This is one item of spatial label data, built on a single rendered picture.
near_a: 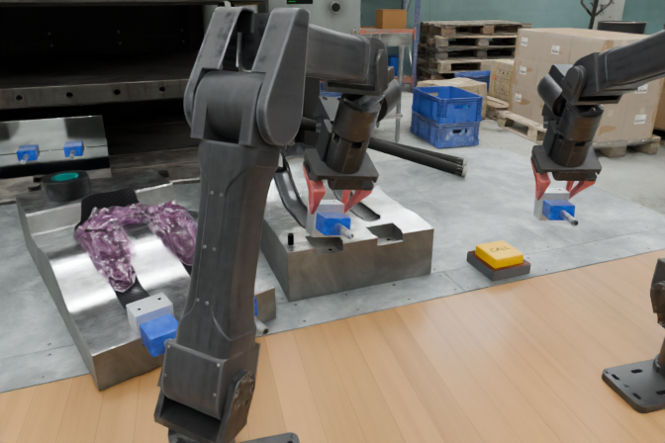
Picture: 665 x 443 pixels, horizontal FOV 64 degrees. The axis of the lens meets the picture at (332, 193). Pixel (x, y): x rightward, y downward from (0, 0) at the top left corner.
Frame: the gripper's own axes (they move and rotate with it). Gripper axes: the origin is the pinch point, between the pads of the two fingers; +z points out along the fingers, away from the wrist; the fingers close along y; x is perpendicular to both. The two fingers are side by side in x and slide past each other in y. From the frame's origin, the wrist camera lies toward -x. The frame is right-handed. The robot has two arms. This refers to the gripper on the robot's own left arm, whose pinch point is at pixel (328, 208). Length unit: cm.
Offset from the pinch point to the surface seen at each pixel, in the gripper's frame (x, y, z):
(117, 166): -74, 33, 50
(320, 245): 0.4, -0.5, 8.1
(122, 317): 10.9, 30.2, 10.1
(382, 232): -0.4, -11.8, 6.2
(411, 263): 5.1, -15.9, 8.2
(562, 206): 4.9, -41.2, -4.8
